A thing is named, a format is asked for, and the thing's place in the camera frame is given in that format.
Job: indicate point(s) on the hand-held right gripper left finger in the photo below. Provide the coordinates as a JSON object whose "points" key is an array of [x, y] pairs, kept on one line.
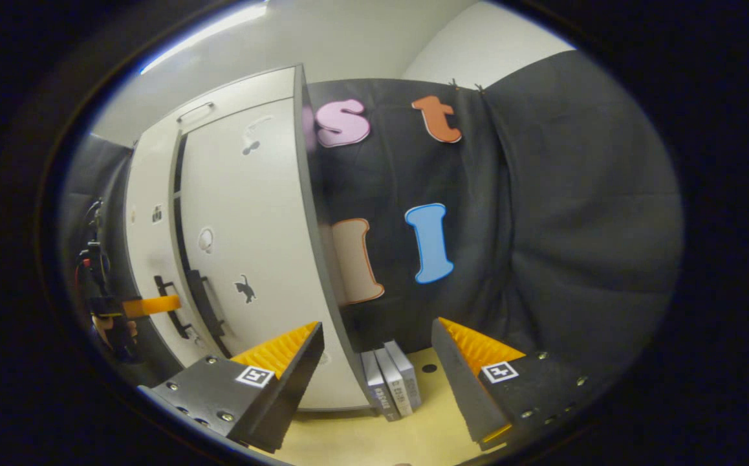
{"points": [[297, 388]]}

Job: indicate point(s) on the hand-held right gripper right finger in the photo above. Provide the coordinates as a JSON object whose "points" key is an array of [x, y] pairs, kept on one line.
{"points": [[455, 388]]}

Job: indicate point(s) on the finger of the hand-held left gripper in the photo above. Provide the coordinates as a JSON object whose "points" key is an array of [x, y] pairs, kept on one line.
{"points": [[151, 305]]}

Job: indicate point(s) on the white cabinet door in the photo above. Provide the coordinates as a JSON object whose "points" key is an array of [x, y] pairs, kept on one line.
{"points": [[251, 213], [148, 246]]}

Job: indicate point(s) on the white and grey shoe cabinet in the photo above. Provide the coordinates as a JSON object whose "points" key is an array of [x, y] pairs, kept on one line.
{"points": [[312, 194]]}

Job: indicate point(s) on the white cabinet drawer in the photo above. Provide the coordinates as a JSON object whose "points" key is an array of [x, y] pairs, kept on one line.
{"points": [[238, 97]]}

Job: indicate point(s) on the grey book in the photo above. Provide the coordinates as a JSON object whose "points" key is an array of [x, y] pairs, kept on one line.
{"points": [[378, 388], [408, 382], [392, 387]]}

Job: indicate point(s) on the black backdrop cloth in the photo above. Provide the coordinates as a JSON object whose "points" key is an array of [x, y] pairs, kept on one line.
{"points": [[542, 226]]}

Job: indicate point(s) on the small black clip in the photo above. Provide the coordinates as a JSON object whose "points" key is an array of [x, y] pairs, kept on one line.
{"points": [[478, 87], [453, 84]]}

